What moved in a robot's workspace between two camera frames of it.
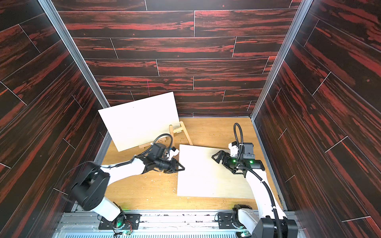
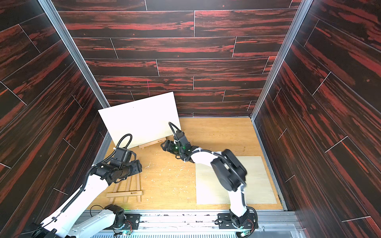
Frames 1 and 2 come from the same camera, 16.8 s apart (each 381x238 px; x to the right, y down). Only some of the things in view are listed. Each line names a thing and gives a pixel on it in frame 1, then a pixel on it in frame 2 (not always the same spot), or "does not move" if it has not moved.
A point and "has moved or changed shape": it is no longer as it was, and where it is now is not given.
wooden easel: x=162 y=140 does not move
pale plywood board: x=139 y=123 does not move
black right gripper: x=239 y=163 → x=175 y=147
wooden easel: x=181 y=128 → x=127 y=193
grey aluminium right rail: x=269 y=165 does not move
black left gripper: x=173 y=164 → x=137 y=167
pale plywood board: x=204 y=177 has moved or changed shape
